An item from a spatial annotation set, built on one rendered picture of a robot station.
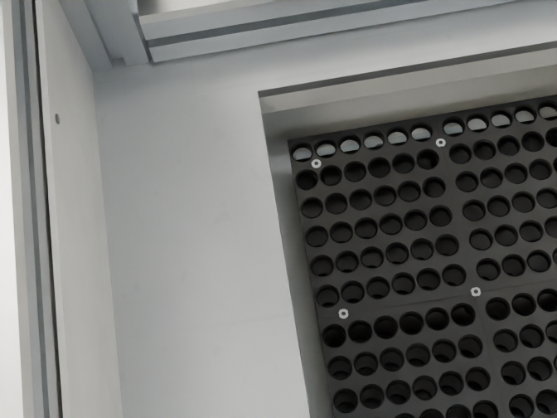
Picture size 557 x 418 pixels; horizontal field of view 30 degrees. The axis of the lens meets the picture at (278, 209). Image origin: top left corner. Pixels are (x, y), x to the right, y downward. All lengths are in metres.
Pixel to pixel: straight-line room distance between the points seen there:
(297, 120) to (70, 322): 0.29
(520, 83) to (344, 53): 0.16
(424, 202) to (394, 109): 0.12
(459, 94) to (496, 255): 0.15
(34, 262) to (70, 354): 0.04
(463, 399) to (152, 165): 0.21
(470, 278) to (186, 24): 0.21
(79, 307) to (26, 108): 0.09
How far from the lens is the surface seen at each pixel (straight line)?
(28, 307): 0.40
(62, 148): 0.49
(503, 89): 0.71
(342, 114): 0.69
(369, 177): 0.60
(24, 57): 0.47
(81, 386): 0.45
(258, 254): 0.54
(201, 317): 0.53
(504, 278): 0.59
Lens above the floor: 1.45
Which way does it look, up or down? 67 degrees down
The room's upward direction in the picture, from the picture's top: 11 degrees counter-clockwise
